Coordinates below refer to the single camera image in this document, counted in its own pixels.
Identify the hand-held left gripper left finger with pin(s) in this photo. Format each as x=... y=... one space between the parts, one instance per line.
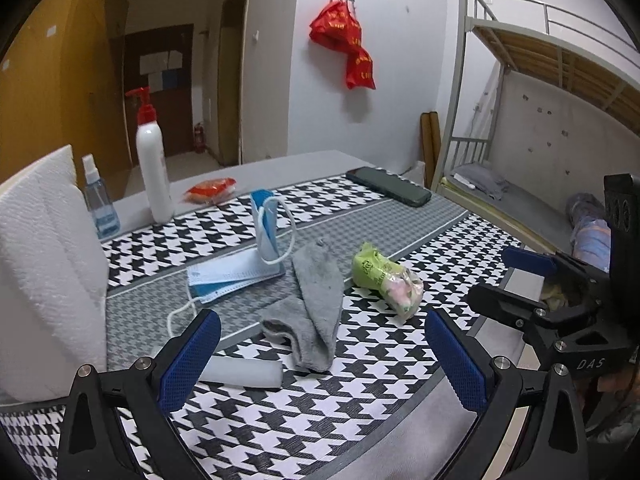
x=190 y=360

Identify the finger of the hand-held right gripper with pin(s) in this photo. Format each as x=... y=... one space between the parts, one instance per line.
x=530 y=260
x=505 y=302

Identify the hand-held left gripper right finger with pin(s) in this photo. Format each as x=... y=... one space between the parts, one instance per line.
x=457 y=360

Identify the white foam sheet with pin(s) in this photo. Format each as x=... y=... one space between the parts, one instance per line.
x=240 y=372

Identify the blue face mask bundle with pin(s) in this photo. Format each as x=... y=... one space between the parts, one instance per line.
x=225 y=280

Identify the green tissue packet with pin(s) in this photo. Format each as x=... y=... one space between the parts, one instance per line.
x=380 y=272

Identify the grey cloth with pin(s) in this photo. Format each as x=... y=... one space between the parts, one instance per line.
x=482 y=180
x=317 y=305

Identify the white foam box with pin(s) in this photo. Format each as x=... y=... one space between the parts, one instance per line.
x=45 y=260

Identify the patterned cloth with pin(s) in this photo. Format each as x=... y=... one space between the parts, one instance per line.
x=587 y=225

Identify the grey cloth on bed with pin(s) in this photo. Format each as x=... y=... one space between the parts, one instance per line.
x=482 y=180

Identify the houndstooth tablecloth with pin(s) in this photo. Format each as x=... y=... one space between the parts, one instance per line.
x=280 y=435

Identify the white plastic bag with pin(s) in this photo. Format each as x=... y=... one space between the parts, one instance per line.
x=416 y=167

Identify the leaning wooden board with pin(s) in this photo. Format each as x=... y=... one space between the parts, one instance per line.
x=431 y=150

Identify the black smartphone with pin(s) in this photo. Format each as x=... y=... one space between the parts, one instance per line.
x=395 y=187

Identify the red snack packet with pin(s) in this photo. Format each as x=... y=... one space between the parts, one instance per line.
x=210 y=190

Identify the blue spray bottle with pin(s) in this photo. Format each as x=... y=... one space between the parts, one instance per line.
x=100 y=210

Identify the white pump bottle red cap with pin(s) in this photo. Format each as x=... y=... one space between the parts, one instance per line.
x=152 y=170

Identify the metal bunk bed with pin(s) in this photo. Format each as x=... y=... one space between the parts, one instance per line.
x=550 y=55

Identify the red fire extinguisher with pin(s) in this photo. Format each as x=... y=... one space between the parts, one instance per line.
x=199 y=139

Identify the grey cloth covered table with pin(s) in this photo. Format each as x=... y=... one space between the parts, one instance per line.
x=300 y=165

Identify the dark brown door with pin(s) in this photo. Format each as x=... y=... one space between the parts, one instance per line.
x=175 y=120

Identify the red plastic bag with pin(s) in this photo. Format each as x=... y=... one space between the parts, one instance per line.
x=335 y=27
x=360 y=70

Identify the wooden side door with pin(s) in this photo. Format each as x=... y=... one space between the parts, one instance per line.
x=230 y=85

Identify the white door notice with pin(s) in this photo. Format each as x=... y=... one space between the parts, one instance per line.
x=156 y=82
x=175 y=58
x=154 y=63

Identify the blue door notice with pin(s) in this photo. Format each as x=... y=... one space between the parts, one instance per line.
x=171 y=79

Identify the wooden wardrobe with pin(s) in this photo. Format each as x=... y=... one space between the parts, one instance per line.
x=40 y=85

